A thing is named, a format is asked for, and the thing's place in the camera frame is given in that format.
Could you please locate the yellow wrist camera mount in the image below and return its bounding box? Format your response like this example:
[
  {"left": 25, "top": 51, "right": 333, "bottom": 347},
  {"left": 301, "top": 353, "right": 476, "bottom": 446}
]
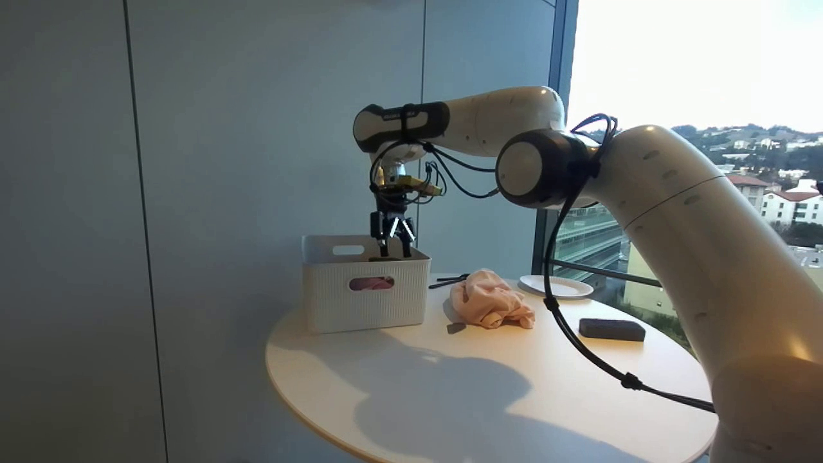
[{"left": 372, "top": 169, "right": 450, "bottom": 198}]

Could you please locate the beige building with red roof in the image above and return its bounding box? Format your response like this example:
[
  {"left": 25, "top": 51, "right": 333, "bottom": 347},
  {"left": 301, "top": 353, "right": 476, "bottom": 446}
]
[{"left": 726, "top": 172, "right": 776, "bottom": 227}]

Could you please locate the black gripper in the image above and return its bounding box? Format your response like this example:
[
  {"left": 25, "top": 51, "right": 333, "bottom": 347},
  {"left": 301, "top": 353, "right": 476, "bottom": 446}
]
[{"left": 368, "top": 189, "right": 421, "bottom": 259}]

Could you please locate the dark balcony railing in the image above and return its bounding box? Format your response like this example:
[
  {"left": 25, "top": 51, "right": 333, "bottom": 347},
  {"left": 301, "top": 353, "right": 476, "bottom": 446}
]
[{"left": 551, "top": 258, "right": 664, "bottom": 290}]

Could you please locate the white plastic basket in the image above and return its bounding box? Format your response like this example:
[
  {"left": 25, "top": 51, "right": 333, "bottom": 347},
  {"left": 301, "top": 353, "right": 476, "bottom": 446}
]
[{"left": 299, "top": 231, "right": 434, "bottom": 336}]

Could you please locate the black pen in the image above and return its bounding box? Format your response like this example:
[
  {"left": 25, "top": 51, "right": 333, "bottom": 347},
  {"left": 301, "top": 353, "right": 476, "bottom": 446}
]
[{"left": 426, "top": 271, "right": 472, "bottom": 294}]

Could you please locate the black rectangular block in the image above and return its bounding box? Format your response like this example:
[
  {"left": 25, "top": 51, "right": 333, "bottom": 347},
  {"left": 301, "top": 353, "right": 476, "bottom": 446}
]
[{"left": 576, "top": 316, "right": 648, "bottom": 344}]

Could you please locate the dark window frame post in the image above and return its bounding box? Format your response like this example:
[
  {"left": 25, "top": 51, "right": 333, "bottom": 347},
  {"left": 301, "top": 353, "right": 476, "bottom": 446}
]
[{"left": 530, "top": 0, "right": 582, "bottom": 277}]

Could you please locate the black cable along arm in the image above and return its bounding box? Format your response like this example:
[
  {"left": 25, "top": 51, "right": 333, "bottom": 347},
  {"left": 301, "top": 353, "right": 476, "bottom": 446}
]
[{"left": 368, "top": 111, "right": 720, "bottom": 415}]

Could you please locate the glass office building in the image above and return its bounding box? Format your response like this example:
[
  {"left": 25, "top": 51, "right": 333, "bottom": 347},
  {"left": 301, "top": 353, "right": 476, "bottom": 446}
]
[{"left": 556, "top": 204, "right": 628, "bottom": 277}]

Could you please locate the white paper plate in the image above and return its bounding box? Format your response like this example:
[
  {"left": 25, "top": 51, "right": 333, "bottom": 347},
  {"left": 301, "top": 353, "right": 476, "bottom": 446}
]
[{"left": 517, "top": 273, "right": 596, "bottom": 300}]

